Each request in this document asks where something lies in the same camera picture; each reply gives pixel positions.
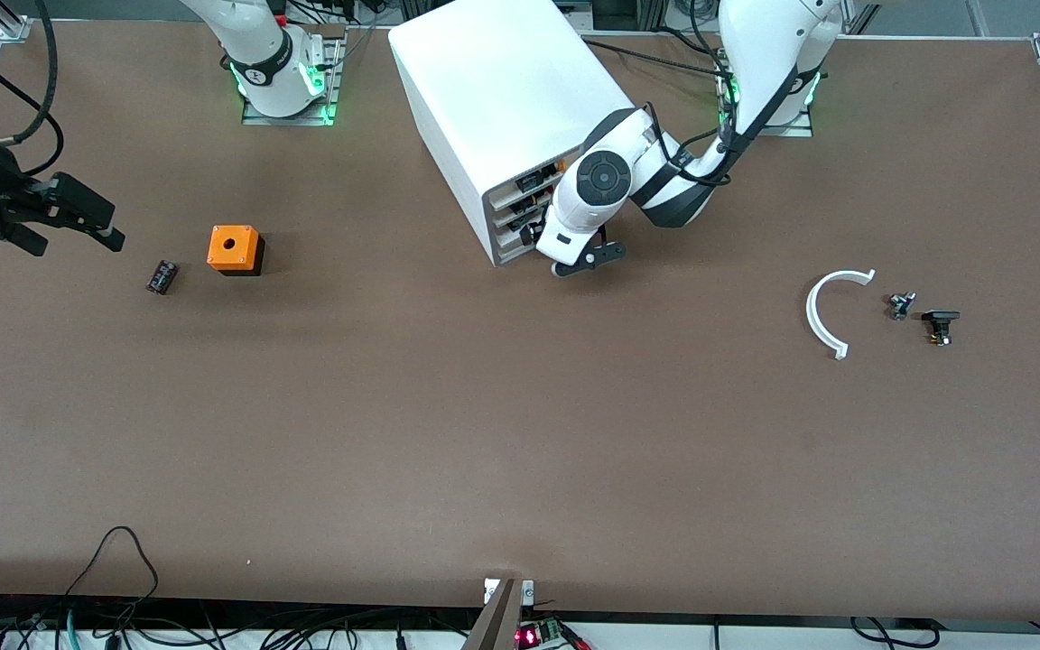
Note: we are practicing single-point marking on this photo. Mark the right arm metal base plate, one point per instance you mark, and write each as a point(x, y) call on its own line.
point(290, 117)

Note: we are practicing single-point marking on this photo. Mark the small grey switch component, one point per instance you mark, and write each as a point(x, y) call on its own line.
point(901, 305)

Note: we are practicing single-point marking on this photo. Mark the circuit board with red display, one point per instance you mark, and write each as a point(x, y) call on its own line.
point(538, 634)

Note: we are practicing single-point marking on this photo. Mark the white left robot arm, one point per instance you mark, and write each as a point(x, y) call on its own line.
point(755, 54)

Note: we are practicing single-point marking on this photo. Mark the black orange electronic component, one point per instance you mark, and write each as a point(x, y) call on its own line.
point(538, 178)

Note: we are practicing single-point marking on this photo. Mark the white curved plastic arc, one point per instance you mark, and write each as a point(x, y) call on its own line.
point(814, 320)

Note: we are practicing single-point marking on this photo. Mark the orange box with hole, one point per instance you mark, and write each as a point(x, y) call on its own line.
point(236, 246)

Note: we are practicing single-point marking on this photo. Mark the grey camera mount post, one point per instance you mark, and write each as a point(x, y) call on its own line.
point(497, 623)

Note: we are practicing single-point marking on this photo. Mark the small dark red component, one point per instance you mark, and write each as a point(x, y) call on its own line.
point(162, 276)

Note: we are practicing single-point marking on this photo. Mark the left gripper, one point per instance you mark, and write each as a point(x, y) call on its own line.
point(533, 229)

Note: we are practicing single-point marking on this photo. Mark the black red electronic component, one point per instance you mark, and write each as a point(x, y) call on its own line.
point(529, 208)

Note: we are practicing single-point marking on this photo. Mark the small black push button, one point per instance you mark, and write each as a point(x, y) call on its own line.
point(940, 320)

